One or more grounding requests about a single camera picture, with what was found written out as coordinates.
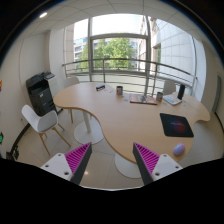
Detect metal window railing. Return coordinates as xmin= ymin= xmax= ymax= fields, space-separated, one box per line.
xmin=63 ymin=58 xmax=196 ymax=96

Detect white chair behind table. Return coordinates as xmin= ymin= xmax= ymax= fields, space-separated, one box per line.
xmin=64 ymin=77 xmax=80 ymax=88

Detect white chair at far right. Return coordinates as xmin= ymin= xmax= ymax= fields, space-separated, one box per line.
xmin=163 ymin=80 xmax=176 ymax=95

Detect wooden curved table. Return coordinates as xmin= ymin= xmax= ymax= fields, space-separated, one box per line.
xmin=54 ymin=82 xmax=210 ymax=178

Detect white chair with wooden legs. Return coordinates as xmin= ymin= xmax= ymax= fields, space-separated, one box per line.
xmin=21 ymin=105 xmax=71 ymax=151

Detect small black box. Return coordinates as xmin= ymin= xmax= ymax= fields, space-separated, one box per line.
xmin=96 ymin=85 xmax=105 ymax=91

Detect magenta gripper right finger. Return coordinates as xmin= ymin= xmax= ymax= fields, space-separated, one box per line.
xmin=133 ymin=143 xmax=182 ymax=185

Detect lilac computer mouse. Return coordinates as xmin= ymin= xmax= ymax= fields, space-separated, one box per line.
xmin=173 ymin=143 xmax=185 ymax=156

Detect black speaker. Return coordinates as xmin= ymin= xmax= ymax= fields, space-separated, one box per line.
xmin=177 ymin=84 xmax=185 ymax=100

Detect white blue notebook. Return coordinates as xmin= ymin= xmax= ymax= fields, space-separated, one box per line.
xmin=163 ymin=94 xmax=181 ymax=105

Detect black office printer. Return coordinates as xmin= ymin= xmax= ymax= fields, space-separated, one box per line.
xmin=26 ymin=72 xmax=56 ymax=116

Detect grey mug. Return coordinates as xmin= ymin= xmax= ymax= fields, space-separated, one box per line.
xmin=116 ymin=86 xmax=123 ymax=95

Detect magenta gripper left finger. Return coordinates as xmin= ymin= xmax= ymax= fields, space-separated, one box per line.
xmin=41 ymin=143 xmax=92 ymax=185

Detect dark cup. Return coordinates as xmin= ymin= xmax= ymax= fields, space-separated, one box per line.
xmin=156 ymin=92 xmax=163 ymax=102

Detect black mouse pad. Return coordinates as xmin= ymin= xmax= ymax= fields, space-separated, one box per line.
xmin=160 ymin=113 xmax=194 ymax=137

